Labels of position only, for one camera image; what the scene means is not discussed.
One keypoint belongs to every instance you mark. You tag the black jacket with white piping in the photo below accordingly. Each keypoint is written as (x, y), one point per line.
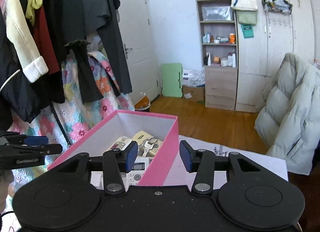
(15, 92)

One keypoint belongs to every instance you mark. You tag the white door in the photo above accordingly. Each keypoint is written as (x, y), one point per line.
(137, 22)

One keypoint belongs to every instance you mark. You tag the bin with orange bag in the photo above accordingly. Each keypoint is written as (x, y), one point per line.
(143, 104)

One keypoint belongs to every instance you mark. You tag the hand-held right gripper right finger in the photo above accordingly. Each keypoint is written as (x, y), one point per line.
(186, 157)

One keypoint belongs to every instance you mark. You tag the clear storage bag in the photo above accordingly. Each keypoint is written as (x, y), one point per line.
(216, 13)

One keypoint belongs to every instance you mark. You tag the floral quilt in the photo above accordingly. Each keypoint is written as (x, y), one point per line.
(80, 127)

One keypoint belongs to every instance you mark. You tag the white air conditioner remote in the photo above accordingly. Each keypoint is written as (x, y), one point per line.
(136, 172)

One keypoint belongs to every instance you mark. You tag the red hanging garment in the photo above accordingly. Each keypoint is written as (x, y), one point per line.
(42, 42)

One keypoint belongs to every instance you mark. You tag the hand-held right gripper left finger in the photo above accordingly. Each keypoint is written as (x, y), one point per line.
(131, 154)

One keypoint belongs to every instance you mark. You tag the black hanging coat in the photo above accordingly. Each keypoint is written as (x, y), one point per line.
(62, 10)

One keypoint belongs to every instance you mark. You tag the cream coat with fleece cuff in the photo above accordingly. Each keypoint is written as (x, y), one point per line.
(17, 34)

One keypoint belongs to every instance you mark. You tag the white bottle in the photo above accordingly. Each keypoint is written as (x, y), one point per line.
(234, 59)

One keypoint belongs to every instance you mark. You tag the white jar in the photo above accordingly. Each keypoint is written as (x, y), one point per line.
(224, 61)

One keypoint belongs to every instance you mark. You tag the metal key bunch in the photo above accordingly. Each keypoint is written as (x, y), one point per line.
(147, 146)

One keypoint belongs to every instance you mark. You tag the green fabric pouch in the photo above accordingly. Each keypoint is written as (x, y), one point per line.
(247, 17)

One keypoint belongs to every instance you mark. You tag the light wooden wardrobe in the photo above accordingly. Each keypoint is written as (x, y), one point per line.
(275, 59)

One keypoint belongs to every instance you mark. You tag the cream remote with purple button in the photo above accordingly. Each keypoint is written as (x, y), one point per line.
(120, 143)

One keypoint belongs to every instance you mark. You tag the black belt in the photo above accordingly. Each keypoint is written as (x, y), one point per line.
(60, 127)

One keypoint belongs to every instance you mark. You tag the wooden shelf cabinet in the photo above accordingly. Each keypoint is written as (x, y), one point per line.
(220, 89)

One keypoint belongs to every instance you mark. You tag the teal pouch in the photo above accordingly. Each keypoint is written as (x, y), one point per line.
(247, 31)

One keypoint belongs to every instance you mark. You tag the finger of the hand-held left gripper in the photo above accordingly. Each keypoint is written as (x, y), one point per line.
(37, 140)
(50, 148)

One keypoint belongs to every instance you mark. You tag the black ruffled cuff garment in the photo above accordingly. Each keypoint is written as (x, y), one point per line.
(82, 72)

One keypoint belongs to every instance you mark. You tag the green folding board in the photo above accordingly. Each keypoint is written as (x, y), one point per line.
(172, 79)

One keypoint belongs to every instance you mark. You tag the grey puffer jacket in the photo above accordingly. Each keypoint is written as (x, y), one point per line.
(292, 122)

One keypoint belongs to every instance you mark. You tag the dark grey hanging shirt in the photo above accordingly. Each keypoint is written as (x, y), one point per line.
(107, 22)

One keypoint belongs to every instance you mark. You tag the yellow hanging garment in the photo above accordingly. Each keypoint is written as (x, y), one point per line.
(33, 0)

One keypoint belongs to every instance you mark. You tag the orange bottle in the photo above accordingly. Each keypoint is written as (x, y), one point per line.
(232, 38)

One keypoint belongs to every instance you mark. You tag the cream air conditioner remote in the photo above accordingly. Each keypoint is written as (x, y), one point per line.
(142, 136)

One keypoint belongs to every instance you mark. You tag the pink cardboard box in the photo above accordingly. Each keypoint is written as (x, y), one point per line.
(160, 162)

